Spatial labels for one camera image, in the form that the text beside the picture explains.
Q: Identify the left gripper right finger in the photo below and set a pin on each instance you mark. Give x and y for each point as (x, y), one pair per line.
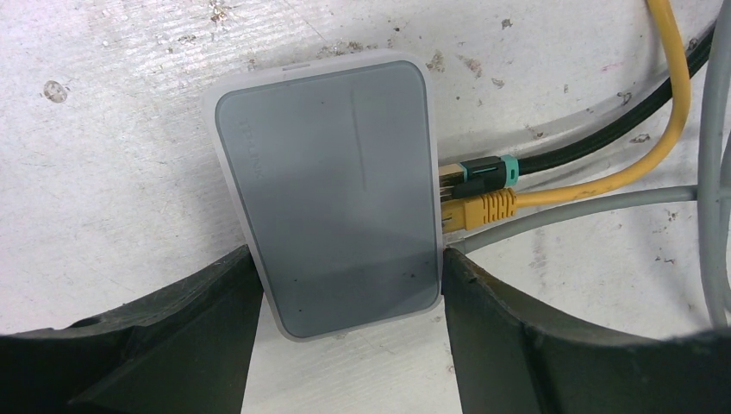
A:
(513, 353)

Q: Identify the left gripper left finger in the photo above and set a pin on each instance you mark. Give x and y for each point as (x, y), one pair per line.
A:
(185, 348)

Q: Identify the grey network switch box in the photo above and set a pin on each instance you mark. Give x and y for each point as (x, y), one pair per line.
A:
(333, 170)

